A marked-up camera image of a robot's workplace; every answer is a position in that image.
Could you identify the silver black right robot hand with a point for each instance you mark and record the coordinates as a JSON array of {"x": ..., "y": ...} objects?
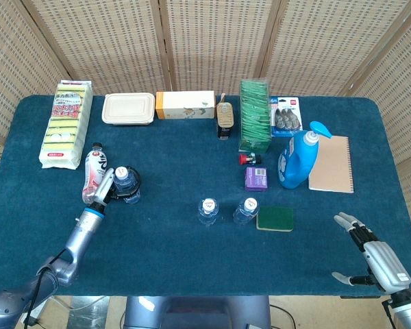
[{"x": 383, "y": 260}]

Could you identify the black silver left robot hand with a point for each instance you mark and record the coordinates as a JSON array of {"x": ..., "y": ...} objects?
[{"x": 104, "y": 186}]

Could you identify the clear water bottle white cap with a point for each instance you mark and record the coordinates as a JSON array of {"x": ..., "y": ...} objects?
[
  {"x": 208, "y": 212},
  {"x": 126, "y": 183}
]

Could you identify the clear bottle with purple label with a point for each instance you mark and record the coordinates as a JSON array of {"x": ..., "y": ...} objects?
[{"x": 245, "y": 214}]

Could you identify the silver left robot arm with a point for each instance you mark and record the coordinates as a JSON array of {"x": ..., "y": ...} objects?
[{"x": 78, "y": 236}]

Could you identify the pink drink bottle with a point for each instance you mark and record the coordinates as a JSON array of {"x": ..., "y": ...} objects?
[{"x": 94, "y": 168}]

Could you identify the yellow sponge multipack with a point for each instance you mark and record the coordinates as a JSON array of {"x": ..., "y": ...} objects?
[{"x": 66, "y": 127}]

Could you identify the beige lidded food container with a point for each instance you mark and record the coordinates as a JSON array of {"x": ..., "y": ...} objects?
[{"x": 128, "y": 108}]

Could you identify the brown spiral notebook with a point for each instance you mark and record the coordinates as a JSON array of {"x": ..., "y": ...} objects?
[{"x": 334, "y": 164}]

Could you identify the blue table cloth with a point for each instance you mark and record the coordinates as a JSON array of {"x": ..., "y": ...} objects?
[{"x": 192, "y": 260}]

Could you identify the white orange tea box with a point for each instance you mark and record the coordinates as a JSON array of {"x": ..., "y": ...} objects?
[{"x": 185, "y": 103}]

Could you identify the green yellow scouring sponge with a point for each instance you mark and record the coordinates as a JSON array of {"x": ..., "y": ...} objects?
[{"x": 274, "y": 217}]

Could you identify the silver metal table leg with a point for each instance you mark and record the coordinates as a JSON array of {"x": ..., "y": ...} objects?
[{"x": 89, "y": 313}]

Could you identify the blue detergent bottle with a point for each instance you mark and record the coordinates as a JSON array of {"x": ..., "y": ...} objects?
[{"x": 294, "y": 164}]

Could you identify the gold black tin can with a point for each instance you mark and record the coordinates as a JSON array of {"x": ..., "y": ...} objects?
[{"x": 224, "y": 118}]

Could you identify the white power strip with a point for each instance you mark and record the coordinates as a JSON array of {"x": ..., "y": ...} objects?
[{"x": 36, "y": 313}]

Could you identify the purple wrapped box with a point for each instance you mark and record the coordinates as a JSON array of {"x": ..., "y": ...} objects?
[{"x": 256, "y": 179}]

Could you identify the dark robot torso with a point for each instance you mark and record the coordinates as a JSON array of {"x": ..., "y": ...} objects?
[{"x": 198, "y": 313}]

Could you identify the green packet stack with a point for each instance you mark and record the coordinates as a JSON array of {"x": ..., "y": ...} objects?
[{"x": 255, "y": 116}]

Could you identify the binder clips blister pack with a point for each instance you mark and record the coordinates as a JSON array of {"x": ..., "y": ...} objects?
[{"x": 286, "y": 116}]

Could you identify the woven folding screen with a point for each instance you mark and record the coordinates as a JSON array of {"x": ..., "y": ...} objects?
[{"x": 209, "y": 44}]

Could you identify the red push button switch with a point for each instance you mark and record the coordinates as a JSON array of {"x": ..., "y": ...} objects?
[{"x": 244, "y": 159}]

